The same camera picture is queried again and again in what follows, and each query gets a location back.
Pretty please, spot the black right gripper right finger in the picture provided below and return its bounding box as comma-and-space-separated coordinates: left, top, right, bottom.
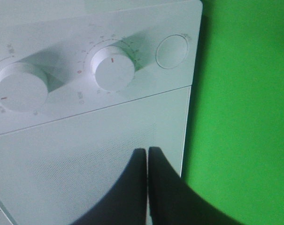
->
148, 147, 241, 225

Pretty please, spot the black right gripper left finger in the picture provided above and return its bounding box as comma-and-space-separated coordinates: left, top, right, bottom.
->
73, 149, 147, 225

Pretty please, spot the white microwave oven body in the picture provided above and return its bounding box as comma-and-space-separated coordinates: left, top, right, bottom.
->
0, 0, 203, 135

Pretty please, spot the white upper power knob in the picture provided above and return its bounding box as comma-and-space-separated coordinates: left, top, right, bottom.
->
0, 62, 48, 112

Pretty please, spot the round door release button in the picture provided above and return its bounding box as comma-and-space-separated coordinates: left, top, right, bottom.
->
155, 35, 189, 69

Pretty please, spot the white timer knob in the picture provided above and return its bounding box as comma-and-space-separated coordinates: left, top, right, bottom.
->
91, 46, 135, 91

